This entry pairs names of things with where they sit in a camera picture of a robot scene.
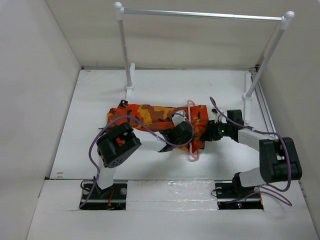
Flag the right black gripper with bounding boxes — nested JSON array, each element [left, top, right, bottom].
[[199, 118, 233, 141]]

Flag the pink clothes hanger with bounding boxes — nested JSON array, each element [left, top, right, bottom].
[[186, 99, 201, 163]]

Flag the orange camouflage trousers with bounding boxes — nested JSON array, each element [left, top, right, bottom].
[[107, 100, 209, 152]]

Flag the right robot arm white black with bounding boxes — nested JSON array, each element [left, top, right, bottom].
[[201, 109, 303, 199]]

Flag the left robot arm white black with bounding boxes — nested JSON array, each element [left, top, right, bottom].
[[94, 121, 193, 199]]

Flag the white and silver clothes rack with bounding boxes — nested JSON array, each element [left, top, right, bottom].
[[111, 1, 295, 125]]

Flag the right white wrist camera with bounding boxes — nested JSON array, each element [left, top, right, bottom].
[[211, 107, 227, 123]]

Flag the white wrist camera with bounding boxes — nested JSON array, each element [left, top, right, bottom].
[[172, 110, 186, 127], [211, 107, 227, 123]]

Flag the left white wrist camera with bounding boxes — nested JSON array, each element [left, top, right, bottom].
[[172, 110, 186, 127]]

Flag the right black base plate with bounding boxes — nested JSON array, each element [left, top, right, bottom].
[[211, 180, 264, 210]]

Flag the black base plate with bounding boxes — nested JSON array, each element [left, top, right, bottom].
[[211, 180, 264, 210], [79, 179, 128, 211]]

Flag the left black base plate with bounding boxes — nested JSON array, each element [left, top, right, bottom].
[[79, 179, 128, 211]]

